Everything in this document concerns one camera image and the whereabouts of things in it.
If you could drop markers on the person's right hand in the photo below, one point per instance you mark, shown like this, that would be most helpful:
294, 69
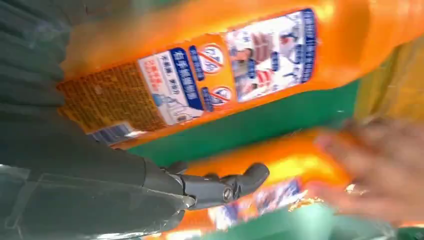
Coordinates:
381, 172

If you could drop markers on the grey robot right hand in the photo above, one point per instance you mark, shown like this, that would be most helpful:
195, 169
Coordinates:
82, 192

